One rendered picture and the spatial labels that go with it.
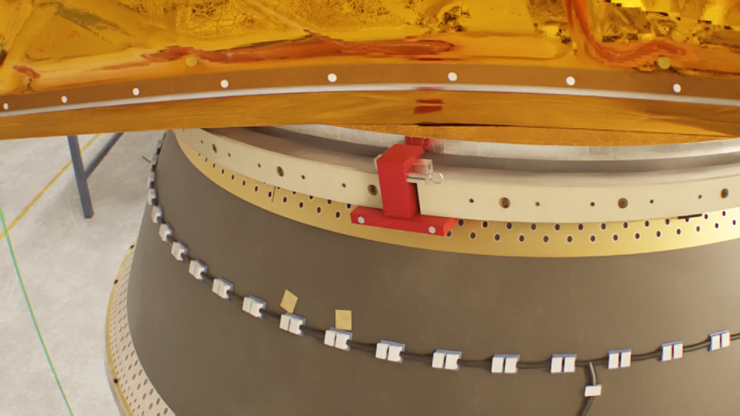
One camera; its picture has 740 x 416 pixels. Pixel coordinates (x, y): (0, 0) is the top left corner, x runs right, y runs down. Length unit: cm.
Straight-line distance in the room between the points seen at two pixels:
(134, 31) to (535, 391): 72
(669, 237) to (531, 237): 20
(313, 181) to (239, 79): 17
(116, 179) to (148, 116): 450
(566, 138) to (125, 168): 497
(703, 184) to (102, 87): 89
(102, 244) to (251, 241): 376
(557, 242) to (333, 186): 29
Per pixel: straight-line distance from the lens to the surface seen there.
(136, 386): 192
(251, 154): 147
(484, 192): 128
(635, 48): 124
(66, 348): 449
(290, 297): 150
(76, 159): 549
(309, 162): 139
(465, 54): 131
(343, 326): 144
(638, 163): 130
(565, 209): 126
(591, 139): 129
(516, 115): 133
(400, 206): 131
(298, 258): 149
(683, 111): 130
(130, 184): 589
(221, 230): 162
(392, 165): 129
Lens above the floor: 227
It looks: 26 degrees down
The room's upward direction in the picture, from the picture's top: 9 degrees counter-clockwise
